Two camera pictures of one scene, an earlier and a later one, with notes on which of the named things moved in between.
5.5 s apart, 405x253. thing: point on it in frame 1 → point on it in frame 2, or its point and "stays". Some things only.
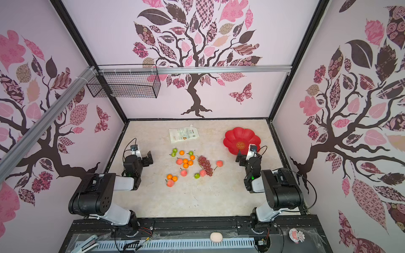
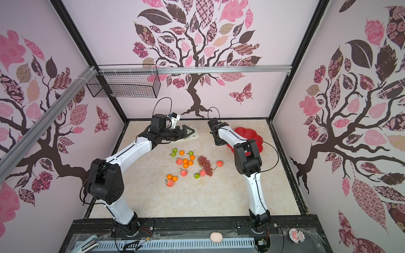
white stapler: (87, 246) stays
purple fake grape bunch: (205, 165) stays
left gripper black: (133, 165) → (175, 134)
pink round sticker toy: (296, 236) stays
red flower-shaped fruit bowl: (239, 138) stays
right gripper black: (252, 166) → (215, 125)
